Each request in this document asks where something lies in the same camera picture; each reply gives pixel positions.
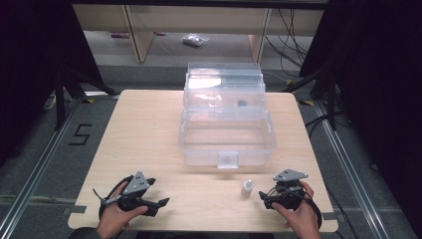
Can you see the clear plastic bag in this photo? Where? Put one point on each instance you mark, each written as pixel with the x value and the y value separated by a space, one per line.
pixel 195 40

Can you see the pink item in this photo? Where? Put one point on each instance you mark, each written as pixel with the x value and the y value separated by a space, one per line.
pixel 119 35

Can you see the dark curtain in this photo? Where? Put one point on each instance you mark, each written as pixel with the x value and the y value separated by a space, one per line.
pixel 30 66
pixel 381 83

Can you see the person's right hand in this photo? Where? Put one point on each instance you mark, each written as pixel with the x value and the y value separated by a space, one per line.
pixel 303 220

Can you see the clear plastic storage box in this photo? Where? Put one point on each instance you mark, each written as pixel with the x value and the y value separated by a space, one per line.
pixel 229 132

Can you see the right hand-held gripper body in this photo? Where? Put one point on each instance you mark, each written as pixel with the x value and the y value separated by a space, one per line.
pixel 290 195

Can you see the person's left hand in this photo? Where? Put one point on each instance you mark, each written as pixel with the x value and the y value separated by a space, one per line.
pixel 111 219

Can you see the person's dark sleeve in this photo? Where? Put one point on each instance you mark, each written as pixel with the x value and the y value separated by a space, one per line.
pixel 83 234

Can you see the small white dropper bottle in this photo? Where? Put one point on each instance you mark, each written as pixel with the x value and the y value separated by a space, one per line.
pixel 247 189

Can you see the metal floor rail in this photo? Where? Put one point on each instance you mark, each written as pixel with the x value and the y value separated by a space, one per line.
pixel 351 166
pixel 36 169

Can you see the light wooden shelf unit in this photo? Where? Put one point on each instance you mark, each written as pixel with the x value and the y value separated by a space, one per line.
pixel 199 18

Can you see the black metal stand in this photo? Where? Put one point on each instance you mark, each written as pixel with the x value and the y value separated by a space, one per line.
pixel 331 99
pixel 60 99

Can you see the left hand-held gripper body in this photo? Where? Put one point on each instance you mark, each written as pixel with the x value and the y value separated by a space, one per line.
pixel 136 185

